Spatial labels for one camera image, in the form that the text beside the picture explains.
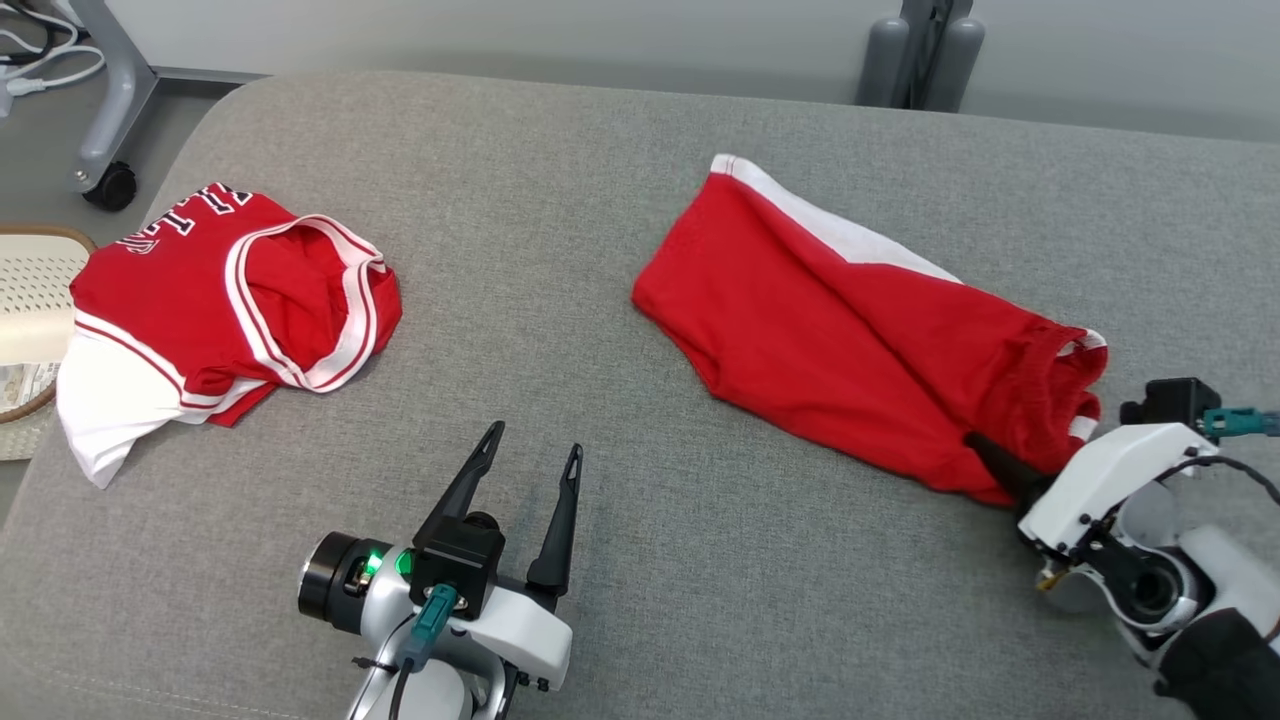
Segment red shorts white stripe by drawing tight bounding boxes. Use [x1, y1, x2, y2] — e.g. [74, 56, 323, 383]
[632, 153, 1109, 506]

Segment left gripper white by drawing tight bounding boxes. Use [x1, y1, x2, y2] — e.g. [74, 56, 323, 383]
[415, 421, 584, 693]

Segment left arm cable teal plug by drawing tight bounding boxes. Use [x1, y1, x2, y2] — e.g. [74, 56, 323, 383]
[385, 585, 459, 720]

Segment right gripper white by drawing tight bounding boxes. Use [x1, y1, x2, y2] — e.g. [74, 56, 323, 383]
[965, 423, 1219, 561]

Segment grey wheeled stand leg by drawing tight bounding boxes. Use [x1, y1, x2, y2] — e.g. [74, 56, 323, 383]
[60, 0, 266, 211]

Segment white floor cables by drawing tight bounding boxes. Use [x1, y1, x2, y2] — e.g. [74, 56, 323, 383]
[0, 0, 106, 101]

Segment grey metal post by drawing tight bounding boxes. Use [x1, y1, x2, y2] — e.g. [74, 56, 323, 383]
[857, 0, 986, 113]

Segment cream laundry basket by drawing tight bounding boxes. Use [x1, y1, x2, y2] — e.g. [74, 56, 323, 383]
[0, 225, 98, 461]

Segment red white basketball jersey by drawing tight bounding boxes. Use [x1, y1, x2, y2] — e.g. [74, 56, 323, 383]
[57, 183, 403, 489]

